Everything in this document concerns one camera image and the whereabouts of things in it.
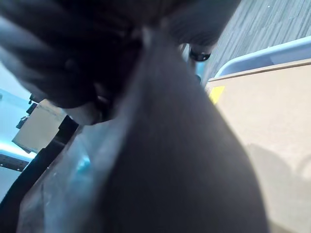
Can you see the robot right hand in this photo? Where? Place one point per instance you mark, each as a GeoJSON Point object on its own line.
{"type": "Point", "coordinates": [73, 48]}

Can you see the clear plastic bag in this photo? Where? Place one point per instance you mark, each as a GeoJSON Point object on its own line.
{"type": "Point", "coordinates": [70, 184]}

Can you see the black sole-shaped part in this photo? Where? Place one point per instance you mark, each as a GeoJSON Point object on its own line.
{"type": "Point", "coordinates": [36, 167]}
{"type": "Point", "coordinates": [175, 145]}

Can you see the small cardboard piece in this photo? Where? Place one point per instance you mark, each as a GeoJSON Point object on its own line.
{"type": "Point", "coordinates": [40, 126]}

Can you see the yellow sticker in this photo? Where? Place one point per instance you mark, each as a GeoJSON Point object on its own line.
{"type": "Point", "coordinates": [217, 94]}

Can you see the beige cardboard sheet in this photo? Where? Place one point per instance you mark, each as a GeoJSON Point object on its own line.
{"type": "Point", "coordinates": [267, 126]}

